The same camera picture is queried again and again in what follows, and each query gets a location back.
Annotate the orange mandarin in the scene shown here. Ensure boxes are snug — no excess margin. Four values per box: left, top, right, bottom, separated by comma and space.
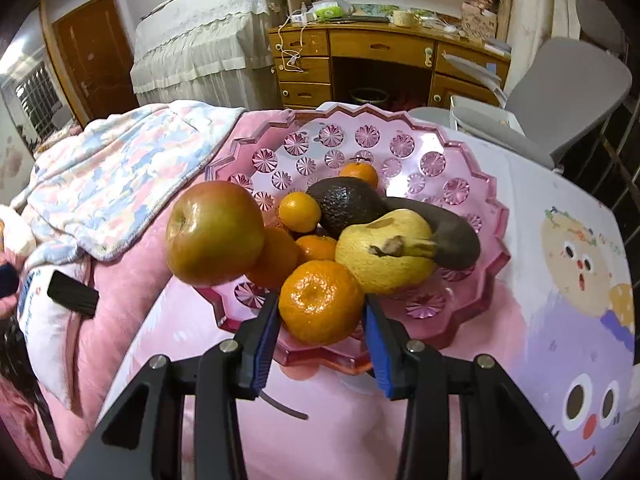
295, 235, 336, 263
340, 162, 380, 190
246, 226, 299, 290
279, 260, 364, 346

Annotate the yellow pear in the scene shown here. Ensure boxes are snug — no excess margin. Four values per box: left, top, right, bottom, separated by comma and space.
335, 209, 436, 296

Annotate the red yellow apple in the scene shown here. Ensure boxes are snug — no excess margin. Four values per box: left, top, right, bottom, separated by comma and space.
165, 181, 265, 287

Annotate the dark overripe banana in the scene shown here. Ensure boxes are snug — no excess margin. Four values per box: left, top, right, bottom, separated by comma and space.
369, 196, 480, 270

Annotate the small yellow orange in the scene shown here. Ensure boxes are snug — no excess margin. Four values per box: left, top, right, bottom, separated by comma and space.
278, 192, 321, 233

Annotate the dark green avocado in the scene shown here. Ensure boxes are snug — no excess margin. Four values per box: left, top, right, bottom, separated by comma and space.
307, 177, 390, 238

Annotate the pink floral blanket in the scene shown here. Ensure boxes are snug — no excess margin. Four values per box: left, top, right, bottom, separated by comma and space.
0, 98, 252, 478

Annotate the cartoon printed tablecloth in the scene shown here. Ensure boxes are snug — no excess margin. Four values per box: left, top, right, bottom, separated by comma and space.
94, 102, 637, 480

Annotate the pink plastic fruit bowl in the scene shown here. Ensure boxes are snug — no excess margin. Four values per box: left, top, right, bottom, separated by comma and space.
205, 104, 510, 349

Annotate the brown wooden door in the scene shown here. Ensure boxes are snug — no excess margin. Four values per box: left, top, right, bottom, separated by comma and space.
38, 0, 138, 126

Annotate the white tray on chair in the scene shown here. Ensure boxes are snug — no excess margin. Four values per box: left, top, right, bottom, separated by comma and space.
449, 96, 524, 136

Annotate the black waste bin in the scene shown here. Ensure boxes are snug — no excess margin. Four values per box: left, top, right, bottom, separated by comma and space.
350, 88, 390, 107

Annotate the metal window grille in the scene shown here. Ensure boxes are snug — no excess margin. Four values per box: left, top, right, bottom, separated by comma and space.
561, 92, 639, 281

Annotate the wooden desk with drawers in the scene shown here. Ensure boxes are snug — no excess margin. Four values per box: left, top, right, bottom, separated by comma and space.
269, 21, 511, 110

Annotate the lace covered cabinet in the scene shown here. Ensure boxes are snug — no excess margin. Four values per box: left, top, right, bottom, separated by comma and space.
130, 0, 281, 110

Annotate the grey office chair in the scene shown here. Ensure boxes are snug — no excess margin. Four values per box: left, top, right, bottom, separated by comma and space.
409, 0, 632, 169

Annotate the green tissue pack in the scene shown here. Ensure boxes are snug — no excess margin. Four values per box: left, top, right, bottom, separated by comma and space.
311, 0, 354, 23

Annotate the doll on desk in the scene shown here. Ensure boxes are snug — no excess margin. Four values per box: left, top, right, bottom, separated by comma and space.
461, 0, 500, 40

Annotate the white floral curtain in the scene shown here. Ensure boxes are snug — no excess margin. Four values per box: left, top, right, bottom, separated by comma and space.
508, 0, 580, 63

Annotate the black cable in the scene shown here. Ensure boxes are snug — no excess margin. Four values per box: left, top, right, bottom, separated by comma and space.
258, 390, 310, 422

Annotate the white charger cable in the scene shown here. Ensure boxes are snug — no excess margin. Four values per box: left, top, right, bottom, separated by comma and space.
275, 1, 309, 74

